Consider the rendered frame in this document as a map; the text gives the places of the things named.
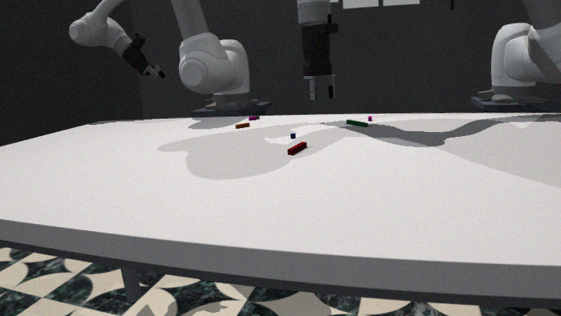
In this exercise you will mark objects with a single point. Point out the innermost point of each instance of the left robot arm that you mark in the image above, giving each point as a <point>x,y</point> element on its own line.
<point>519,59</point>

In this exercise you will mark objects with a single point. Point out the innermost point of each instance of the red rod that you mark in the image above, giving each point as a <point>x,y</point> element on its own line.
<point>296,148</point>

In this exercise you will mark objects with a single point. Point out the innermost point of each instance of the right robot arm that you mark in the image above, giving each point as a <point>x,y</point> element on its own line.
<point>213,67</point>

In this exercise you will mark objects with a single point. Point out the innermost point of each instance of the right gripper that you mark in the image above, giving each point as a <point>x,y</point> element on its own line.
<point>130,51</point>

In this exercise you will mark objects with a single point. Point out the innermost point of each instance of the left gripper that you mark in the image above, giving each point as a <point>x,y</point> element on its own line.
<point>316,47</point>

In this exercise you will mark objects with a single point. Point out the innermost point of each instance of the green rod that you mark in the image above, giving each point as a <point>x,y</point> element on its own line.
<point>356,123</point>

